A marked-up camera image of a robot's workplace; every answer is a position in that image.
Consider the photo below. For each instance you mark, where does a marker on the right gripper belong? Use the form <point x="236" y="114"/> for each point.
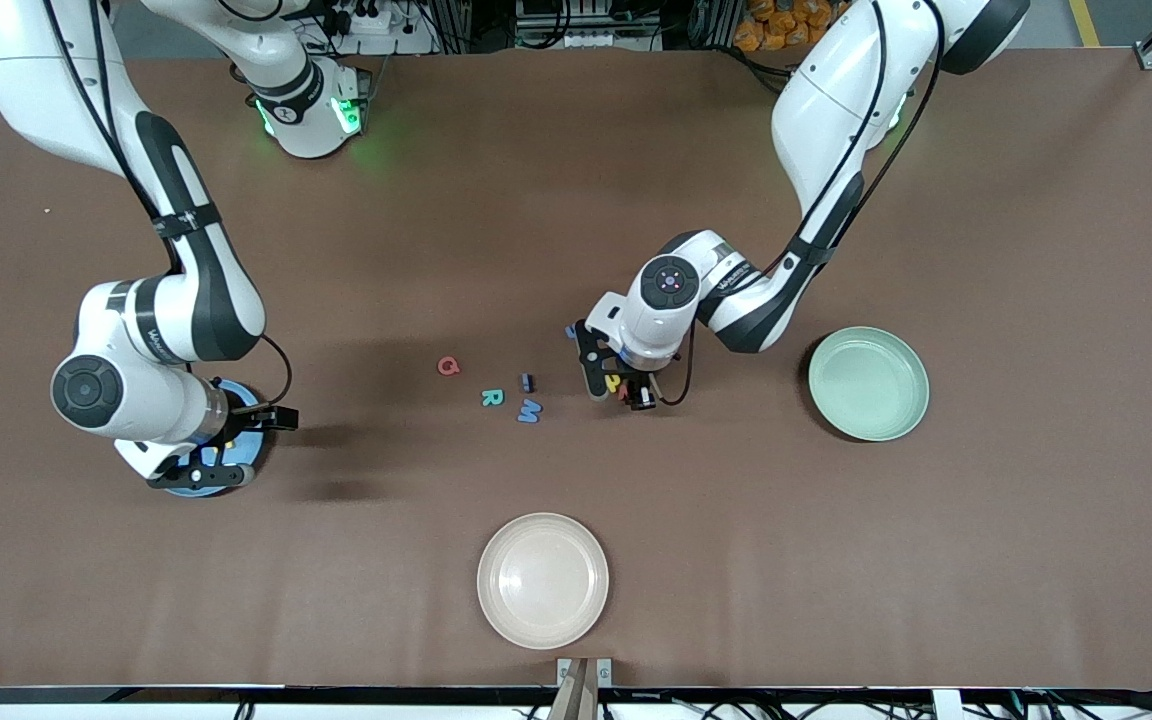
<point x="248" y="417"/>

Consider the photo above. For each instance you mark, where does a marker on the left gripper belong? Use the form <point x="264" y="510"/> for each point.
<point x="643" y="384"/>

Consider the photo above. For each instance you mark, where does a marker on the green foam letter R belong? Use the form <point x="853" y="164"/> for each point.
<point x="492" y="397"/>

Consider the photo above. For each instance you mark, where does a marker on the red foam letter G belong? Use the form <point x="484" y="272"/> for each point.
<point x="448" y="366"/>

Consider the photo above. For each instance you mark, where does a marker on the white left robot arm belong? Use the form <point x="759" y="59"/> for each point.
<point x="826" y="110"/>

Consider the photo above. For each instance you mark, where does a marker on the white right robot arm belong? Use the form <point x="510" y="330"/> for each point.
<point x="206" y="290"/>

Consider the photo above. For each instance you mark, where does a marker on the blue plate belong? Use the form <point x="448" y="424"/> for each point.
<point x="252" y="446"/>

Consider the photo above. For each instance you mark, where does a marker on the beige plate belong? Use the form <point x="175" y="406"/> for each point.
<point x="543" y="580"/>

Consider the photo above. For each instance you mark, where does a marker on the green plate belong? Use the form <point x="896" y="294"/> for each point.
<point x="866" y="385"/>

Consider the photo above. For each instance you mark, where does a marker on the blue foam letter M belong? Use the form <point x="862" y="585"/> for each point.
<point x="529" y="411"/>

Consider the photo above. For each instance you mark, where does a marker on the grey control box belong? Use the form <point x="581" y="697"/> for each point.
<point x="586" y="35"/>

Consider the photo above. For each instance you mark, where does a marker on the orange toy pile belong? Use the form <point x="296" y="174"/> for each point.
<point x="761" y="30"/>

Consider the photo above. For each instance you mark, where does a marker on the white power strip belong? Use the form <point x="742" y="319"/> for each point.
<point x="381" y="20"/>

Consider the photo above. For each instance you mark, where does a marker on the brown table mat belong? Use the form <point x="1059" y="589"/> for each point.
<point x="1036" y="550"/>

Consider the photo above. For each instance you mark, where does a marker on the metal mounting bracket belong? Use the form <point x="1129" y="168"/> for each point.
<point x="603" y="671"/>

